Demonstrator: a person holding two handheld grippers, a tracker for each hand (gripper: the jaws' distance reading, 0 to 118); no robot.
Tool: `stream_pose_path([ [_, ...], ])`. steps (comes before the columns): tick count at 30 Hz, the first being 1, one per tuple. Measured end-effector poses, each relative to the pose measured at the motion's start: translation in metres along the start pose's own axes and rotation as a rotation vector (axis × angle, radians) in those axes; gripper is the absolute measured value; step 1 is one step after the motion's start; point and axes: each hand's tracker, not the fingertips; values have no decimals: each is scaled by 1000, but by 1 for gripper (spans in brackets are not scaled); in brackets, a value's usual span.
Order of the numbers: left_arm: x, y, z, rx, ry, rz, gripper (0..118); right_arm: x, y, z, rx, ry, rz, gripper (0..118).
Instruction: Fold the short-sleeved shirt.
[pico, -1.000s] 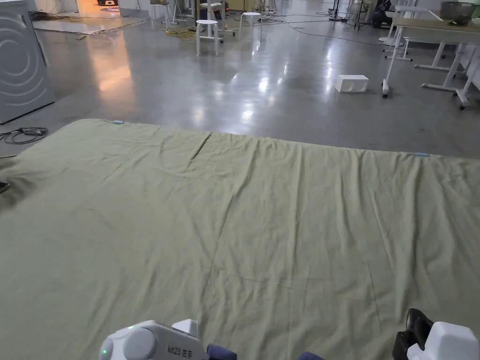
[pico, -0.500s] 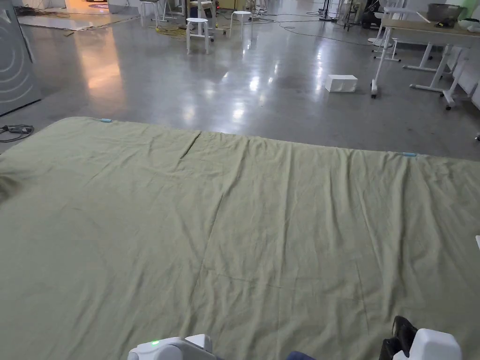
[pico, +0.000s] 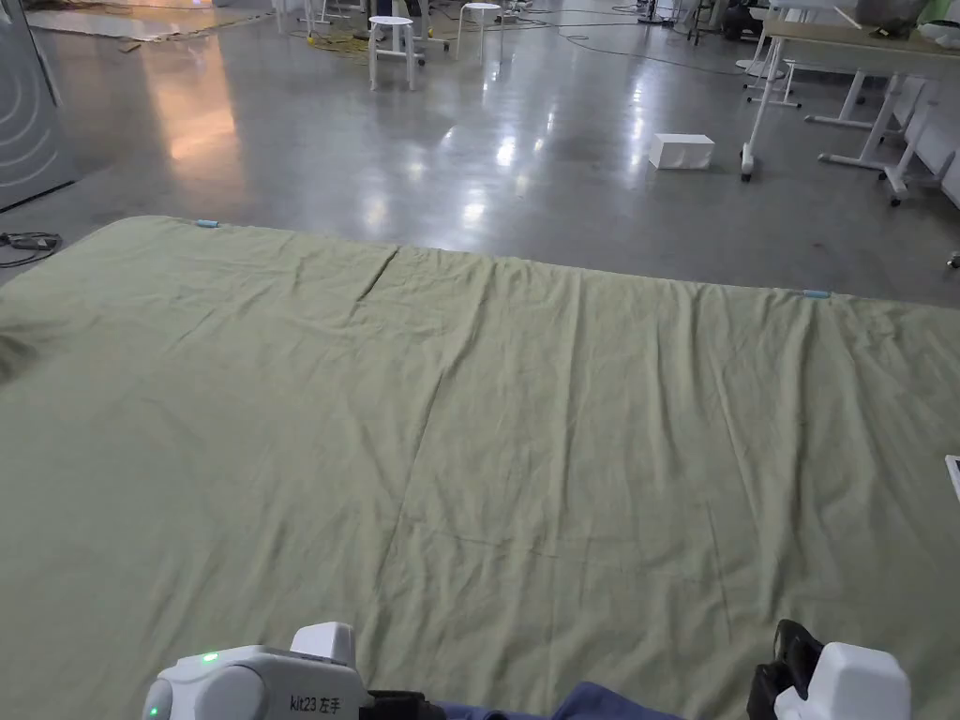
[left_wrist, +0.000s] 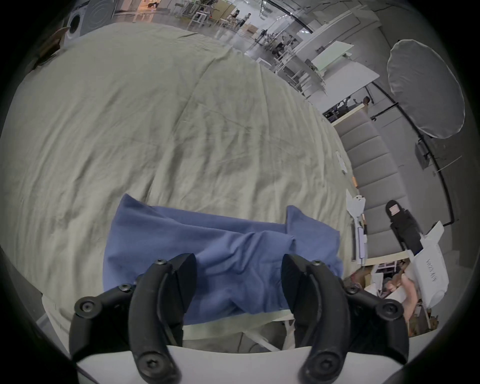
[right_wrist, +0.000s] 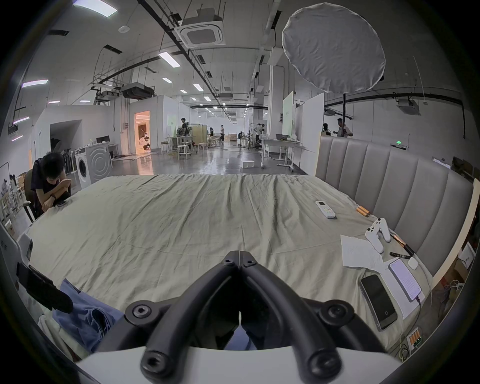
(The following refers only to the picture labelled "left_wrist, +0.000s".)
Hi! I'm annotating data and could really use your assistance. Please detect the blue shirt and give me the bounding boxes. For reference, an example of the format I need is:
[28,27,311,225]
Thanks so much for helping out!
[103,193,345,326]

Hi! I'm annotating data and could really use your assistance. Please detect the bed with pale green sheet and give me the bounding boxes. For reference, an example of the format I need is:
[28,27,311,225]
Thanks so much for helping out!
[0,19,361,353]

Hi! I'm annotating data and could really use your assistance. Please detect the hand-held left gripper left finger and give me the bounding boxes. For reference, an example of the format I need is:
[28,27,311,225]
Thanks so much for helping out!
[69,253,198,384]

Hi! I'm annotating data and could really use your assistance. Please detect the brown carton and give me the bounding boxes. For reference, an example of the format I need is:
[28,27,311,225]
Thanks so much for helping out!
[35,25,72,70]

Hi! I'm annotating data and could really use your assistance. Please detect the white washing machine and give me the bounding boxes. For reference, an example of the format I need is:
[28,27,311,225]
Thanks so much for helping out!
[66,3,91,38]

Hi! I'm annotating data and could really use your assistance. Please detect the spare white hand-held gripper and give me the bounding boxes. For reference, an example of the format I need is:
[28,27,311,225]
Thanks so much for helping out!
[345,189,369,265]

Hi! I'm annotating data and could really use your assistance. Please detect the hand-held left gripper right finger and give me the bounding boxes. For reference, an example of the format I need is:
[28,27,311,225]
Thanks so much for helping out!
[281,254,410,384]

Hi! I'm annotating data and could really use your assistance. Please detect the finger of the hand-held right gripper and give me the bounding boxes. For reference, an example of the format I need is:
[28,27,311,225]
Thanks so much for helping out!
[385,200,425,253]

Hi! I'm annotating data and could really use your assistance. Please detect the grey padded headboard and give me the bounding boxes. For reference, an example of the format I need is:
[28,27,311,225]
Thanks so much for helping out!
[334,108,424,263]

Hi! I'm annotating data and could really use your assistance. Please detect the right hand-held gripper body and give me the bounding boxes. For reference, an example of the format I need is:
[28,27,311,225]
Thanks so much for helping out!
[406,221,450,311]

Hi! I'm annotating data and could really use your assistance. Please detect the studio lamp with grey diffuser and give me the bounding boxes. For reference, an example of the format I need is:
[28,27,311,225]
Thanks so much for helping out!
[369,39,467,228]

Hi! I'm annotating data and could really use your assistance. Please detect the group of people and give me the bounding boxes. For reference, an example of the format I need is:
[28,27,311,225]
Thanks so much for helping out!
[230,10,253,29]

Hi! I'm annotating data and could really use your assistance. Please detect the person's right hand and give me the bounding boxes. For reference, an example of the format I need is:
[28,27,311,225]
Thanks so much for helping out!
[386,274,419,328]

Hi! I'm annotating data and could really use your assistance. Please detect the white table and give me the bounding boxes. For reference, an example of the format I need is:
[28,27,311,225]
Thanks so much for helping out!
[299,61,380,103]
[310,40,355,73]

